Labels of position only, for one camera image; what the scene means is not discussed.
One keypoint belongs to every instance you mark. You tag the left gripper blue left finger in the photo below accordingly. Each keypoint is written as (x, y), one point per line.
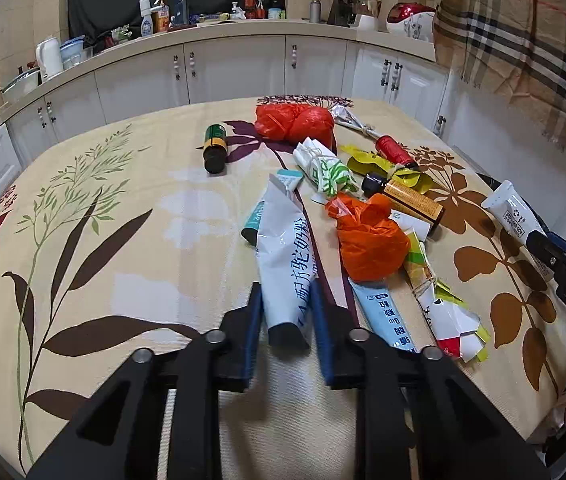
(117, 432)

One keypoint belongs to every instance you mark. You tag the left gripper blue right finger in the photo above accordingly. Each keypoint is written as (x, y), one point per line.
(418, 415)

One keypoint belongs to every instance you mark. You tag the white tube green text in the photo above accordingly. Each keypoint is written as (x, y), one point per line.
(512, 212)

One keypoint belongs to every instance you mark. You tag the white blue package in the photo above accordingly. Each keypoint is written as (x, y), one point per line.
(382, 315)

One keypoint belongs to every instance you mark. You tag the amber bottle black cap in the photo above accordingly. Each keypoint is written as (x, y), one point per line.
(404, 199)

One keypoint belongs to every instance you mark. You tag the orange plastic bag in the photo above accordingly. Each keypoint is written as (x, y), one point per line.
(372, 246)

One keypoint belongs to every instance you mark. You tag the red cylinder tube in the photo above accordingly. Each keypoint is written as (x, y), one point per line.
(394, 152)

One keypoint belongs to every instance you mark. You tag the yellow snack wrapper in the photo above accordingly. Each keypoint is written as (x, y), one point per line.
(363, 162)

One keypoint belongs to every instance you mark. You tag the large white blue tube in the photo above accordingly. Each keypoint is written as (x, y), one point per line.
(286, 266)

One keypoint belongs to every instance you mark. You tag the green white striped wrapper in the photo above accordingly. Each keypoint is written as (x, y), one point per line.
(324, 169)

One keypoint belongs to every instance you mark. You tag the red plastic bag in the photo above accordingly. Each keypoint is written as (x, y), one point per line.
(293, 123)

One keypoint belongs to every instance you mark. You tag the white lower kitchen cabinets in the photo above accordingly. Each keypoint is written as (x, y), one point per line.
(109, 90)

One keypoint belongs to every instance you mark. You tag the floral beige tablecloth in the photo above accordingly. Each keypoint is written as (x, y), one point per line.
(119, 239)

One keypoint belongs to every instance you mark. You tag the beige plaid scarf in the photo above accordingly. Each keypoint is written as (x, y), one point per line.
(515, 49)

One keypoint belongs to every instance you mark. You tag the red white rice cooker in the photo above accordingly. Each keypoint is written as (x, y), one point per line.
(411, 19)

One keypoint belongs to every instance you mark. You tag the white blender jug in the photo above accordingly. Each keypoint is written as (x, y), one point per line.
(367, 14)

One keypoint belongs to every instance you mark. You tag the black knife block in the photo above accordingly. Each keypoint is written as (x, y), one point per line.
(342, 13)

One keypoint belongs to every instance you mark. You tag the green yellow black bottle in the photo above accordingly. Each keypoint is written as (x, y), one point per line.
(215, 149)

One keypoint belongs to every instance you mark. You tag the grey steel thermos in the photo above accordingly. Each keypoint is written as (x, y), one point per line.
(315, 11)

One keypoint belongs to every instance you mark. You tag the dark red sauce bottle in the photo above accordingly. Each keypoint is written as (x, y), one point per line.
(250, 9)

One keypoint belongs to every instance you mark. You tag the clear plastic food container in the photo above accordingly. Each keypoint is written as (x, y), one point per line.
(71, 51)

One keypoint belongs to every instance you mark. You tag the white electric kettle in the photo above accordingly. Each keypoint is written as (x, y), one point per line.
(48, 58)

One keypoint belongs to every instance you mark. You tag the orange dish soap bottle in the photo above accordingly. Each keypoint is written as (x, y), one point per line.
(162, 17)

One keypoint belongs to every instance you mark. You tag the white blue spray bottle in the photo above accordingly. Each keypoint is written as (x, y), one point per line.
(147, 24)

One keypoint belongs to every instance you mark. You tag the chrome sink faucet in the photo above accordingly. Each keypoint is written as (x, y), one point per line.
(178, 12)

